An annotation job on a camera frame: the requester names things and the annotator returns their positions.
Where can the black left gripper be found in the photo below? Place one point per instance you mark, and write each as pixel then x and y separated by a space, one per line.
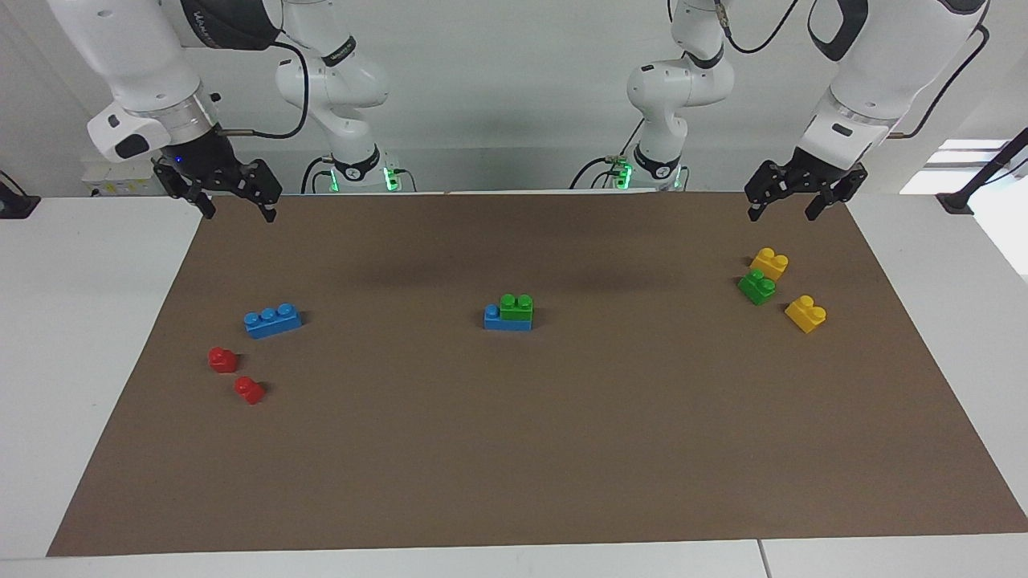
pixel 815 172

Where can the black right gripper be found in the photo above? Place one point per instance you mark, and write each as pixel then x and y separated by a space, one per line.
pixel 205 164

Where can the blue three-stud toy block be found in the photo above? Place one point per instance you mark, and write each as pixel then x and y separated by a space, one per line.
pixel 271 321
pixel 494 319

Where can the green two-stud toy block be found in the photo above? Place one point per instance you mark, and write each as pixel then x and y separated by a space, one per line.
pixel 756 287
pixel 516 309

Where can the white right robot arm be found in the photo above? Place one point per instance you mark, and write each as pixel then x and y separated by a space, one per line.
pixel 144 64

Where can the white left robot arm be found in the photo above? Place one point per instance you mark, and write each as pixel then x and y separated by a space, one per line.
pixel 883 56

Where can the yellow two-stud toy block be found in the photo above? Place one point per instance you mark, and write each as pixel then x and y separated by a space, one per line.
pixel 769 263
pixel 805 315

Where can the red single-stud toy block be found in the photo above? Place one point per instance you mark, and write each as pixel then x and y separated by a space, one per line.
pixel 250 391
pixel 222 360

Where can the white background box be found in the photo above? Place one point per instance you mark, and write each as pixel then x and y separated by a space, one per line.
pixel 124 178

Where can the black table clamp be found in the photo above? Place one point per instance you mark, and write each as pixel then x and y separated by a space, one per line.
pixel 16 205

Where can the brown table mat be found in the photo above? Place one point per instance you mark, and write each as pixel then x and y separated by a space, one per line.
pixel 514 449

